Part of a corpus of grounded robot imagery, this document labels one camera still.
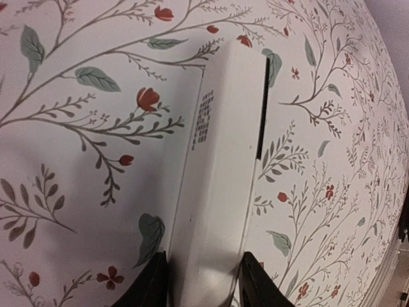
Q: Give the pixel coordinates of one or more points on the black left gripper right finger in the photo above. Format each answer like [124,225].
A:
[256,287]

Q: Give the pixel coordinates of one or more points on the white remote control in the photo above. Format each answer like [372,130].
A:
[217,186]

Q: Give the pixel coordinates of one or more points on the floral patterned table mat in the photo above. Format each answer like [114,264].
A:
[97,106]

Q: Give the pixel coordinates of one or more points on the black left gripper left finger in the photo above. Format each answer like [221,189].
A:
[150,287]

